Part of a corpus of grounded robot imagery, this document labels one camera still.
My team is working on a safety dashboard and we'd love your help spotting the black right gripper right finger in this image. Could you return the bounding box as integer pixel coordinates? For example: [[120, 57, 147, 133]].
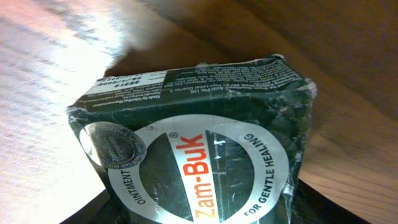
[[292, 179, 370, 224]]

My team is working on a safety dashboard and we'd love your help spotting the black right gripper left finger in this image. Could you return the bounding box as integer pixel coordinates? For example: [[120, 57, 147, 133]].
[[61, 190, 124, 224]]

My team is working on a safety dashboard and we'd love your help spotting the dark green Zam-Buk box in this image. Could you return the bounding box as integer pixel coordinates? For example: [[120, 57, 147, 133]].
[[67, 55, 317, 223]]

